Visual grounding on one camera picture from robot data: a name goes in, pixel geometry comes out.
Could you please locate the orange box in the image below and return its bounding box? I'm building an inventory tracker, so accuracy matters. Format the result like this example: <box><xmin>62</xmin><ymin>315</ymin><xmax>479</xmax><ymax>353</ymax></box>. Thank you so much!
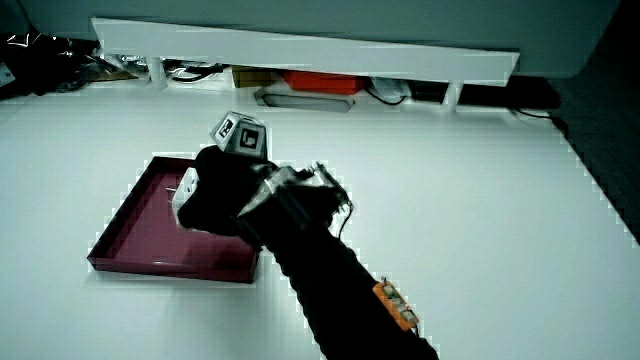
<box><xmin>279</xmin><ymin>69</ymin><xmax>369</xmax><ymax>96</ymax></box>

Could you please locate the long black box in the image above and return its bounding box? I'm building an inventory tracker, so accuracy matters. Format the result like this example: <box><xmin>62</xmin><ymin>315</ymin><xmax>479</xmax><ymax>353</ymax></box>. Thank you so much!
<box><xmin>409</xmin><ymin>74</ymin><xmax>562</xmax><ymax>111</ymax></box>

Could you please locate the grey oblong tray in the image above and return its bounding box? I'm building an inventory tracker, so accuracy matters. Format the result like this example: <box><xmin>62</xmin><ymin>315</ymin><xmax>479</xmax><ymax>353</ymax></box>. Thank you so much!
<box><xmin>253</xmin><ymin>87</ymin><xmax>356</xmax><ymax>114</ymax></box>

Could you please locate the black plastic bag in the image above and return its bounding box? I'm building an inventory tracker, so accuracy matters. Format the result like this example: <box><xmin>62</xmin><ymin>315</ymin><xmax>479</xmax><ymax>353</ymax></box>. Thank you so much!
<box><xmin>0</xmin><ymin>32</ymin><xmax>107</xmax><ymax>99</ymax></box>

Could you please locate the white shelf riser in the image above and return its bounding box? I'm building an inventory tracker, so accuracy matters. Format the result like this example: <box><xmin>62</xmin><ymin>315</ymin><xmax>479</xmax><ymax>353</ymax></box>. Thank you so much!
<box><xmin>90</xmin><ymin>17</ymin><xmax>521</xmax><ymax>109</ymax></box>

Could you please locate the person's right forearm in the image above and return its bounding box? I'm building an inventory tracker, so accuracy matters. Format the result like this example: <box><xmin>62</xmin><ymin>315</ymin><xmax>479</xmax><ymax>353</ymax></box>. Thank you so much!
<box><xmin>259</xmin><ymin>222</ymin><xmax>441</xmax><ymax>360</ymax></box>

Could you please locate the yellow-brown box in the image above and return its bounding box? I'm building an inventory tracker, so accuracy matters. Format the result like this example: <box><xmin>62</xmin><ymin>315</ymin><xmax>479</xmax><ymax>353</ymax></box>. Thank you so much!
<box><xmin>230</xmin><ymin>65</ymin><xmax>282</xmax><ymax>89</ymax></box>

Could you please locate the person's right hand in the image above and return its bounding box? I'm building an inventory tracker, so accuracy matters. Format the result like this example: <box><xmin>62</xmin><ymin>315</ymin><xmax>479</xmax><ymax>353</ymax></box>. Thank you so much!
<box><xmin>177</xmin><ymin>110</ymin><xmax>354</xmax><ymax>250</ymax></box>

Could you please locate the orange forearm-mounted device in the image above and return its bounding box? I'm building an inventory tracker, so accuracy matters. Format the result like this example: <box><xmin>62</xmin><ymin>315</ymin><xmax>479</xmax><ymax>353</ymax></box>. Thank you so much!
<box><xmin>372</xmin><ymin>277</ymin><xmax>420</xmax><ymax>332</ymax></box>

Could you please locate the white power adapter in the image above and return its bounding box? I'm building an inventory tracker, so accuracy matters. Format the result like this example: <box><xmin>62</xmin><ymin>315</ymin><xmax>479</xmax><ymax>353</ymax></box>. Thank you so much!
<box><xmin>369</xmin><ymin>77</ymin><xmax>412</xmax><ymax>101</ymax></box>

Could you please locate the black cable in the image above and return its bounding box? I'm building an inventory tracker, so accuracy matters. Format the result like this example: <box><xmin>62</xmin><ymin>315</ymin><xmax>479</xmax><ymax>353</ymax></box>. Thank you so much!
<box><xmin>509</xmin><ymin>107</ymin><xmax>570</xmax><ymax>137</ymax></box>
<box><xmin>168</xmin><ymin>62</ymin><xmax>231</xmax><ymax>84</ymax></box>

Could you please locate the white socket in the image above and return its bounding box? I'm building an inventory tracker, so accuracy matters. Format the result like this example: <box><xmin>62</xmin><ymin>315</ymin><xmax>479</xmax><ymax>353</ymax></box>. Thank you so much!
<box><xmin>171</xmin><ymin>167</ymin><xmax>201</xmax><ymax>231</ymax></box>

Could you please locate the maroon tray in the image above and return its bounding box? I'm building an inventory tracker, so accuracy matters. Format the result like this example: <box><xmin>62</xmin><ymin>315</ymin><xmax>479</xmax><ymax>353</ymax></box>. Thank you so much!
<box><xmin>87</xmin><ymin>155</ymin><xmax>261</xmax><ymax>285</ymax></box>

